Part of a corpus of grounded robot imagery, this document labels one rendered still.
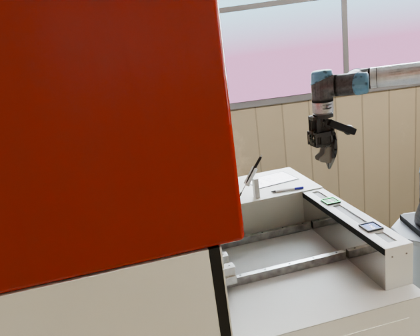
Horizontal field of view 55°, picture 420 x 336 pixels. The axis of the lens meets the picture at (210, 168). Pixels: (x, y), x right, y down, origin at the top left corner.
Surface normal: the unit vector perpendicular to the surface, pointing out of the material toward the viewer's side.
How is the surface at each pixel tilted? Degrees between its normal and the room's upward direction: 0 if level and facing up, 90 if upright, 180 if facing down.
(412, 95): 90
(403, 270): 90
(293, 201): 90
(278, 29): 90
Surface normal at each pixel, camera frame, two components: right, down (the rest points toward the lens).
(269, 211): 0.22, 0.25
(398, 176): 0.01, 0.28
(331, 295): -0.13, -0.95
